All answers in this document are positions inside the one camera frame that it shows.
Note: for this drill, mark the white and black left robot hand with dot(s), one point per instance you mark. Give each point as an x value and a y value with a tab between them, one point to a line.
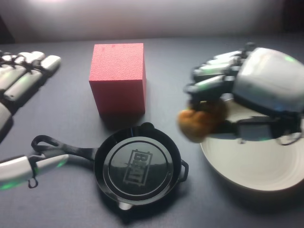
21	80

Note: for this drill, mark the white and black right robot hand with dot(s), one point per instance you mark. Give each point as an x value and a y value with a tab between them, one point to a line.
266	78

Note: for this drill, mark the brown fried food piece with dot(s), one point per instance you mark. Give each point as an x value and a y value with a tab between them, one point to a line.
197	123

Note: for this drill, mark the black toy frying pan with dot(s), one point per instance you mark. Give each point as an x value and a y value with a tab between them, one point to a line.
140	166

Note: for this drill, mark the white round plate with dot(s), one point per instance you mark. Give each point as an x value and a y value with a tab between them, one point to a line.
249	164

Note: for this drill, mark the red cube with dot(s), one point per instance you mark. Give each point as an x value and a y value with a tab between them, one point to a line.
117	80

